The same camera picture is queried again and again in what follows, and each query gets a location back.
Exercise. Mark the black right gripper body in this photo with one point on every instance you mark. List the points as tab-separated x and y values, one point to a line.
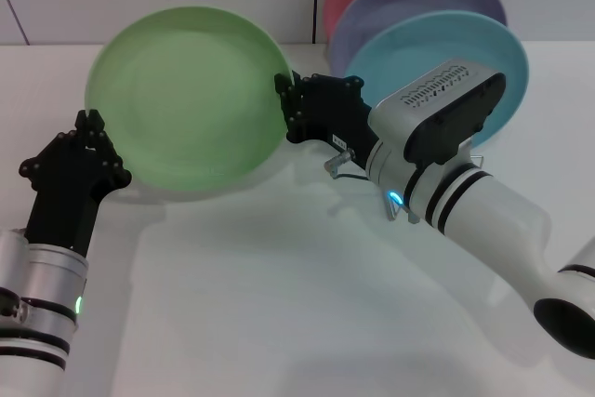
334	118

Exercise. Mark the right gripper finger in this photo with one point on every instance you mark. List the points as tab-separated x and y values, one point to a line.
293	113
332	82

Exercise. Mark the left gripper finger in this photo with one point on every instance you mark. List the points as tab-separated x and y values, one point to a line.
53	148
111	167

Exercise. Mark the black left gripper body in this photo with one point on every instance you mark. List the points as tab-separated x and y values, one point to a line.
65	202

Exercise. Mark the green plate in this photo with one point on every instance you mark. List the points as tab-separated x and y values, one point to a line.
186	99

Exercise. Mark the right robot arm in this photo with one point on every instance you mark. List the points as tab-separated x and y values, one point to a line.
497	215

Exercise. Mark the blue plate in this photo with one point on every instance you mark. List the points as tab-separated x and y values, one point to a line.
418	43

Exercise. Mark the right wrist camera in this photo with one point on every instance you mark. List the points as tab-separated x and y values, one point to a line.
427	99

